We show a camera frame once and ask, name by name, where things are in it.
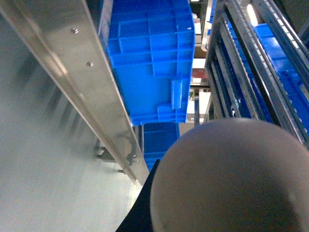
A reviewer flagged beige plastic dustpan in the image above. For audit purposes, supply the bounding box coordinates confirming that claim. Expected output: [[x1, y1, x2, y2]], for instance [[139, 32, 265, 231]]
[[150, 118, 309, 232]]

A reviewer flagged stainless steel roller shelf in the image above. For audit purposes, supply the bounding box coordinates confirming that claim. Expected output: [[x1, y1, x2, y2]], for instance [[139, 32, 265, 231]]
[[0, 0, 309, 184]]

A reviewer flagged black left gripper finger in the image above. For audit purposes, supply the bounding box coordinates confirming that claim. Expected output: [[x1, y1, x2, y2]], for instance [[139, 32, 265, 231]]
[[116, 159, 160, 232]]

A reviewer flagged blue bin near left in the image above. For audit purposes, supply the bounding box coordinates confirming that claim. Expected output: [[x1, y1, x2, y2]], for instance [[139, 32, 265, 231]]
[[107, 0, 195, 126]]

